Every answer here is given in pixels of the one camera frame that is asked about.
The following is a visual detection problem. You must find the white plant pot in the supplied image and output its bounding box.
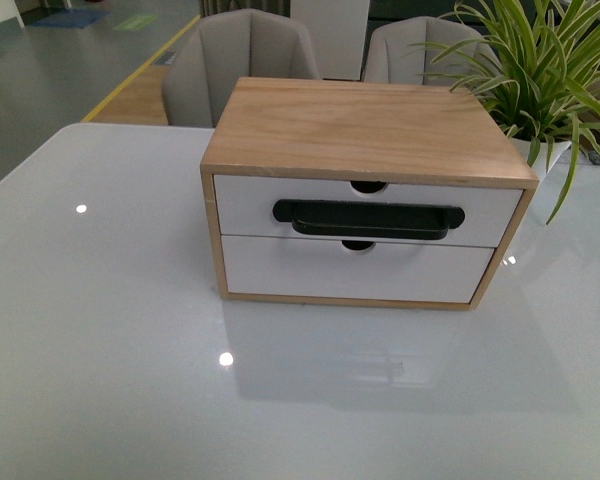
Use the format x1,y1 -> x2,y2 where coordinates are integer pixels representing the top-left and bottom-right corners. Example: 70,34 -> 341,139
510,138 -> 571,182

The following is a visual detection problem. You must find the wooden drawer cabinet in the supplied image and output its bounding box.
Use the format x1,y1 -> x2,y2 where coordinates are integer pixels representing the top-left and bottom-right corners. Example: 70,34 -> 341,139
200,78 -> 539,310

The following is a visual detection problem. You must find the white drawer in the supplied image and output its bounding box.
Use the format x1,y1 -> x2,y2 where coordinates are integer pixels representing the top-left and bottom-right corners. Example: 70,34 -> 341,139
214,175 -> 522,247
222,236 -> 493,303

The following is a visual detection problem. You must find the grey armchair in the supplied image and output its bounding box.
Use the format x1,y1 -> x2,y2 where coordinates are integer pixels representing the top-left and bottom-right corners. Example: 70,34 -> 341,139
363,16 -> 497,87
161,9 -> 321,128

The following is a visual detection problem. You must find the white cabinet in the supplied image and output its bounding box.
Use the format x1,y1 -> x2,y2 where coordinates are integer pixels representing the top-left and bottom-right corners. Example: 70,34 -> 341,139
290,0 -> 370,81

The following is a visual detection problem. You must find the white top drawer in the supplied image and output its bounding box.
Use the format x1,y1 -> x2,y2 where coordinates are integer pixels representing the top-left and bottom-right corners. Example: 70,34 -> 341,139
214,175 -> 522,247

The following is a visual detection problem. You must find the green spider plant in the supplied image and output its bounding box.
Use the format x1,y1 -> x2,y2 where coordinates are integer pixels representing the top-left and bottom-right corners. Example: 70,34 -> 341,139
410,0 -> 600,226

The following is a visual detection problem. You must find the white bottom drawer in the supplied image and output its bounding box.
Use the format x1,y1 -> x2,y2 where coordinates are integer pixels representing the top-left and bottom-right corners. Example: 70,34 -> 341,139
222,236 -> 493,303

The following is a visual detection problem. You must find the black drawer handle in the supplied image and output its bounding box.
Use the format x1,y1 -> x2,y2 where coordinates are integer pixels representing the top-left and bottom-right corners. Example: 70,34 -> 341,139
273,199 -> 465,240

